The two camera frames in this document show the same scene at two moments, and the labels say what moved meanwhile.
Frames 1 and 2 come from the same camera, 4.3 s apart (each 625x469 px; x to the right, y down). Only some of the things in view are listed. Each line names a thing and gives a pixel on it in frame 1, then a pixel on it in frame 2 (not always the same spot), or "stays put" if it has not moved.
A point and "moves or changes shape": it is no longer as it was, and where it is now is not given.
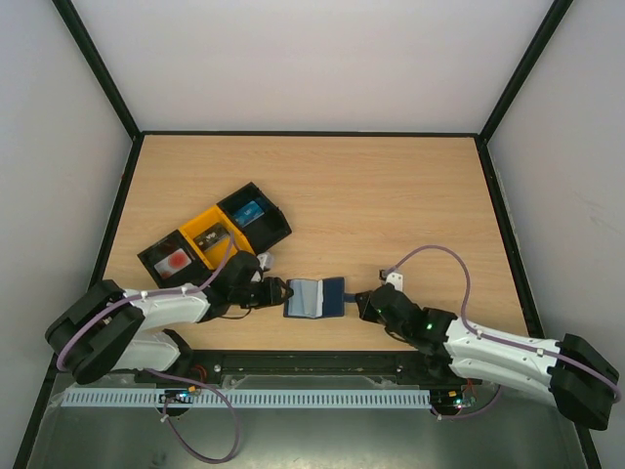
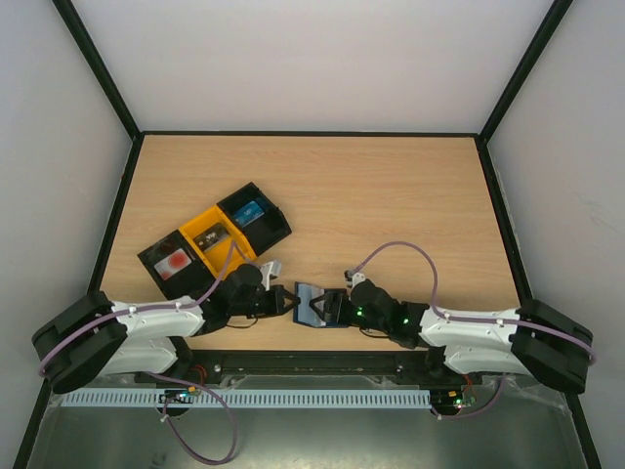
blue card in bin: x=248 y=214 stays put
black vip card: x=212 y=236 stays put
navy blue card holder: x=317 y=297 moves or changes shape
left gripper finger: x=286 y=292 to x=290 y=296
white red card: x=172 y=264 stays put
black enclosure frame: x=36 y=424 stays put
